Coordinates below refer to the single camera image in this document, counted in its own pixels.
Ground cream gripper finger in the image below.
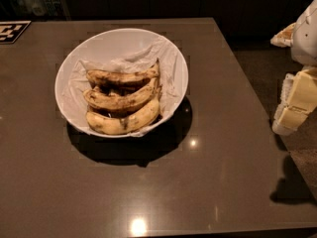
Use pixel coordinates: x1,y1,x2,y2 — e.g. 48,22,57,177
287,67,317,130

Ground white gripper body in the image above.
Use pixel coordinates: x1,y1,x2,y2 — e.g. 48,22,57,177
271,73,298,136

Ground spotted banana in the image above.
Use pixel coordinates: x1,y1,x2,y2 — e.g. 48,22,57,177
86,59,159,87
86,97,160,135
83,78,160,112

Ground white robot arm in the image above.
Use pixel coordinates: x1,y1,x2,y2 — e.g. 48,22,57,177
270,0,317,136

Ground tan object behind arm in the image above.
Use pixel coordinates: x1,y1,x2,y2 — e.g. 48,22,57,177
270,23,295,48

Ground white bowl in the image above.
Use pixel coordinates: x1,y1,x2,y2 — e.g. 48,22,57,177
54,29,188,137

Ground white paper liner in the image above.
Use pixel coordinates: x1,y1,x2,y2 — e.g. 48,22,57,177
55,32,188,138

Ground white plastic bottles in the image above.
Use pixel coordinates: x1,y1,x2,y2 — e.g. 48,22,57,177
17,0,63,17

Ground black white marker tag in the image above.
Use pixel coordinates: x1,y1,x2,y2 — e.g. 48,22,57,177
0,21,31,44

